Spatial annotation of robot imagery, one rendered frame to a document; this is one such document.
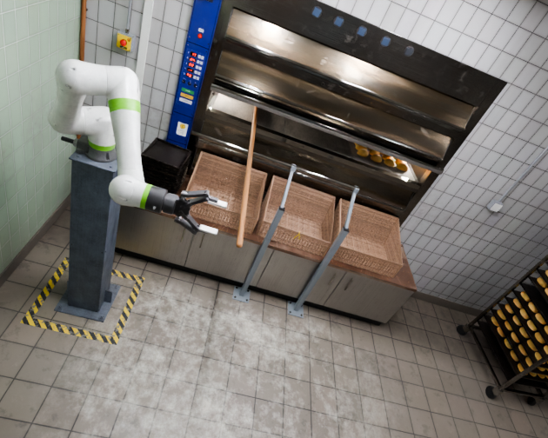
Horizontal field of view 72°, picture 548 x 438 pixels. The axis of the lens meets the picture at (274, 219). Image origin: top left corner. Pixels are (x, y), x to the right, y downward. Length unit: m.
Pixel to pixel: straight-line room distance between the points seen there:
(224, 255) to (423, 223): 1.74
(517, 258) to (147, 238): 3.28
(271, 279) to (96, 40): 2.11
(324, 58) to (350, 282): 1.66
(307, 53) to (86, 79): 1.56
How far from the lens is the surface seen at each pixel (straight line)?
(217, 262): 3.00
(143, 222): 2.90
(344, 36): 2.71
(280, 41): 2.71
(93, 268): 2.55
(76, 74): 1.58
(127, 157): 1.55
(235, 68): 2.78
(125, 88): 1.60
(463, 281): 4.18
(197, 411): 2.63
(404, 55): 2.81
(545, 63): 3.18
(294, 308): 3.26
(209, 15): 2.70
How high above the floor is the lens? 2.38
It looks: 36 degrees down
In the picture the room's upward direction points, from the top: 25 degrees clockwise
